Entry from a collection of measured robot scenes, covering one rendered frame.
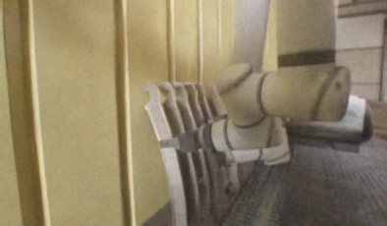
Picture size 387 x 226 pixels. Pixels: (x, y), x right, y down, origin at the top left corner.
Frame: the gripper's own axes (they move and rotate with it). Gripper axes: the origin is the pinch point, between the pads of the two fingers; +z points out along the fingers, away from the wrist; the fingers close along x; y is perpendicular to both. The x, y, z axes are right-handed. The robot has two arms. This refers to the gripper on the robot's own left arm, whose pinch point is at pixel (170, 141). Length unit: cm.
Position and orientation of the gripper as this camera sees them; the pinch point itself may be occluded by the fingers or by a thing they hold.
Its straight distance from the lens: 64.5
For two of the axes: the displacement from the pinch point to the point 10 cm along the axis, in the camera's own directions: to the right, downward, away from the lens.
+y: -2.0, -9.8, 0.3
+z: -8.4, 1.9, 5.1
